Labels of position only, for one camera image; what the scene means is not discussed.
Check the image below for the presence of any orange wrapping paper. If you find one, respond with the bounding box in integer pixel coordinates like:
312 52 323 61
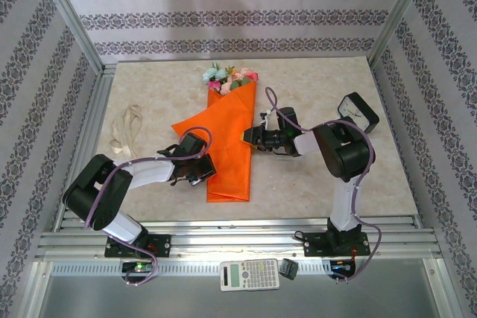
170 80 259 203

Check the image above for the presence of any peach fake flower spray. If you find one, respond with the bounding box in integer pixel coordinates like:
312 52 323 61
219 67 250 96

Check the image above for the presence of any blue fake flower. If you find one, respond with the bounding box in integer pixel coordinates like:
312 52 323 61
202 67 221 85

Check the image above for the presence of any cream printed ribbon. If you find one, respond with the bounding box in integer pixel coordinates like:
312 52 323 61
108 104 145 159

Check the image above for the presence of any black alarm clock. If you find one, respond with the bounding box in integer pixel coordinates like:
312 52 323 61
337 92 380 134

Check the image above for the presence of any slotted metal strip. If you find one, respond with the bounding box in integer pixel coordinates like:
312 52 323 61
50 261 429 277

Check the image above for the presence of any small green-lit circuit board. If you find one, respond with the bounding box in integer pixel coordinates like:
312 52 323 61
121 261 154 273
329 260 355 273

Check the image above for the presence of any white scientific calculator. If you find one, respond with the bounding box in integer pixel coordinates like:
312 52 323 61
219 258 281 293

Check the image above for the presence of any small black box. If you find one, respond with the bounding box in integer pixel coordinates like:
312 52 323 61
278 258 300 280

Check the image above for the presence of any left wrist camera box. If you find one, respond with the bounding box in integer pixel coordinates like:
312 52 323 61
178 132 209 157

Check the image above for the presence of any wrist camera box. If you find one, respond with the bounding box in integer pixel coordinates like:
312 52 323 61
178 132 209 157
277 106 302 133

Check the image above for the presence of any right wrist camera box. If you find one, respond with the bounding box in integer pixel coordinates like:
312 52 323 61
277 106 302 133

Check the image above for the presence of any aluminium frame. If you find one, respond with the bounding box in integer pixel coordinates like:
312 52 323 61
14 0 463 318

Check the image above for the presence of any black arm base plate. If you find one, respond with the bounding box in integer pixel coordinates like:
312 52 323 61
104 234 171 258
303 231 370 258

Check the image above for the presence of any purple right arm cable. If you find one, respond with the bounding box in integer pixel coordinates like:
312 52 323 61
264 86 383 284

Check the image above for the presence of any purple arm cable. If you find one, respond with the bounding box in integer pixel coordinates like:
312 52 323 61
83 126 213 288
264 86 383 284

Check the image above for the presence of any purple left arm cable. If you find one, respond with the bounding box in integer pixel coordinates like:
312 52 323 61
83 126 213 288

